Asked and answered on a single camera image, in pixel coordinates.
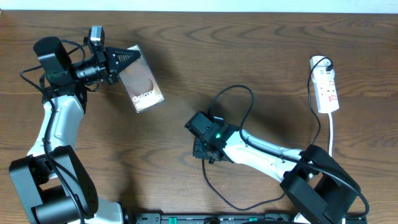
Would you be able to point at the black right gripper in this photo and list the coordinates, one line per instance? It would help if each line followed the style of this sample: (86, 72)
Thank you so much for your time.
(197, 153)

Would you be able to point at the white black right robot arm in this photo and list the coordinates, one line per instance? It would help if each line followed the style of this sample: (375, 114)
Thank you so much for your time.
(319, 188)

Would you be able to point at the white USB charger adapter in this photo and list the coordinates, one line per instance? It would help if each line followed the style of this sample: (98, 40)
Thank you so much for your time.
(327, 63)

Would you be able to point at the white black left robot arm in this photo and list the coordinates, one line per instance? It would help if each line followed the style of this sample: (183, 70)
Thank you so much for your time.
(51, 181)

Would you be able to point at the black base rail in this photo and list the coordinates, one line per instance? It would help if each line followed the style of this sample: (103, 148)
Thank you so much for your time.
(156, 218)

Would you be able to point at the white power strip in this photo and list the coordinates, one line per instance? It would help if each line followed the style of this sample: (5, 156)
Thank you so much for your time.
(324, 86)

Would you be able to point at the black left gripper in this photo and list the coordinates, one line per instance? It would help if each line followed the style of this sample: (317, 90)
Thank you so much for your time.
(106, 60)

